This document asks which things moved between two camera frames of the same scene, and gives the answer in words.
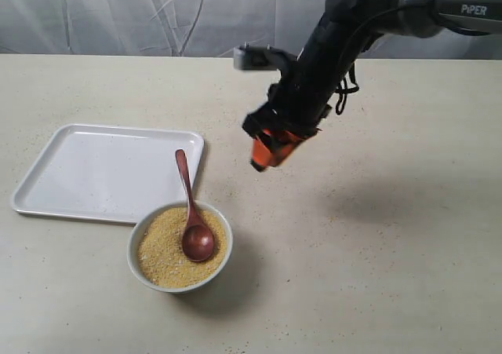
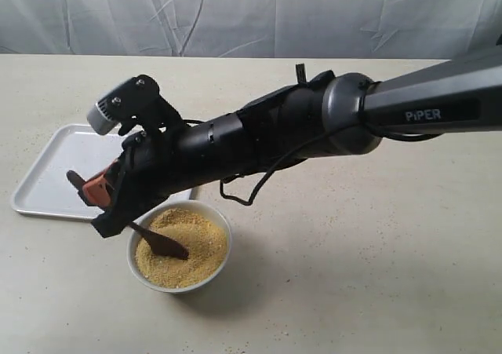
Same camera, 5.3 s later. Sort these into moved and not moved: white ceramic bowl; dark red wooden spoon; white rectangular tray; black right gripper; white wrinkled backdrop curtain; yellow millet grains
Moved: dark red wooden spoon; black right gripper
Not moved: white ceramic bowl; white rectangular tray; white wrinkled backdrop curtain; yellow millet grains
